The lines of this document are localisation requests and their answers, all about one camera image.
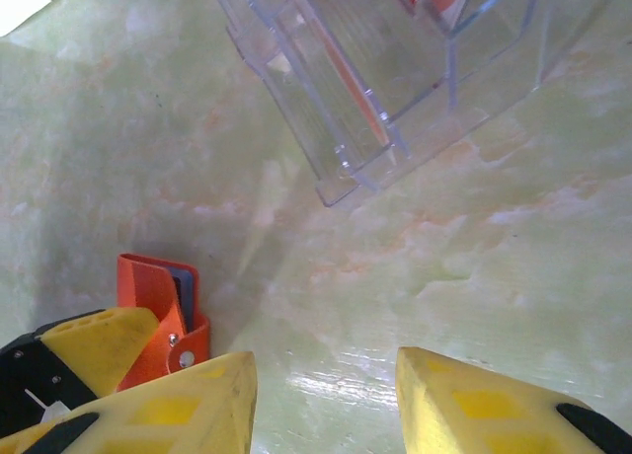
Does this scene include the orange card holder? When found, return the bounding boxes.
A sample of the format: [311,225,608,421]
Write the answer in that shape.
[115,252,212,394]

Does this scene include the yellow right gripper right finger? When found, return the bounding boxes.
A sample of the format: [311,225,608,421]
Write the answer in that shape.
[396,345,632,454]

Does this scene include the white zippered medicine pouch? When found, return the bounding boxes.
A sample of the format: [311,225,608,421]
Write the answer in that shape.
[0,0,83,38]

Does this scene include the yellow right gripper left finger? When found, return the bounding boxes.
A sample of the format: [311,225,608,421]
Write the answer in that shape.
[0,351,259,454]

